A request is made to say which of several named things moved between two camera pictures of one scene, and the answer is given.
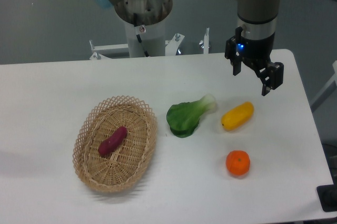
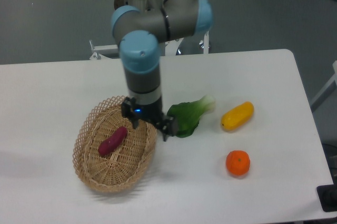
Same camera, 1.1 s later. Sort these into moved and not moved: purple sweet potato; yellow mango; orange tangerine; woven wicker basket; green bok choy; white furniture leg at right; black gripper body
Moved: black gripper body
Not moved: yellow mango; green bok choy; woven wicker basket; orange tangerine; white furniture leg at right; purple sweet potato
